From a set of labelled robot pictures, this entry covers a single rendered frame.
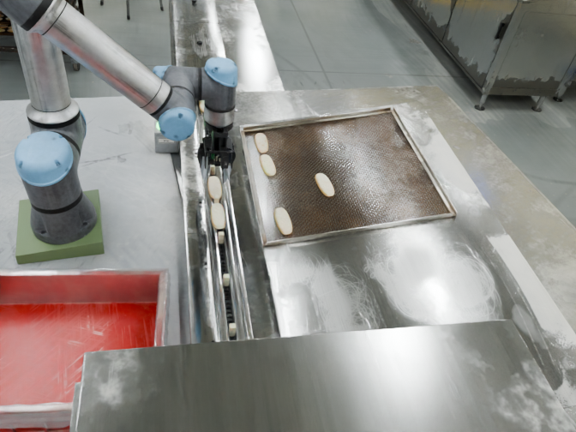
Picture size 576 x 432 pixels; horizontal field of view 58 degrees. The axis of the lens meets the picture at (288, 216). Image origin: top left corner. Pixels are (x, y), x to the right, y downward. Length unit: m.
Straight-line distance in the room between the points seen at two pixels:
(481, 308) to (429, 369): 0.59
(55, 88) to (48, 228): 0.32
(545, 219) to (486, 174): 0.24
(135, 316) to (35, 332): 0.20
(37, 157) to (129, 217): 0.32
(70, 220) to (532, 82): 3.45
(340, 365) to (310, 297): 0.58
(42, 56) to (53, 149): 0.19
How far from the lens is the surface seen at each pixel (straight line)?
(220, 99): 1.26
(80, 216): 1.34
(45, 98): 1.30
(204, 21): 2.29
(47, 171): 1.23
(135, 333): 1.21
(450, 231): 1.36
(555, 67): 4.20
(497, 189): 1.84
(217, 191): 1.47
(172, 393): 0.58
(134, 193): 1.53
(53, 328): 1.24
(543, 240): 1.73
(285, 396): 0.58
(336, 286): 1.21
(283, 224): 1.32
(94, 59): 1.08
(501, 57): 3.91
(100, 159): 1.66
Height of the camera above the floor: 1.81
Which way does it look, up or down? 42 degrees down
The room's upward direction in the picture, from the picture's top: 10 degrees clockwise
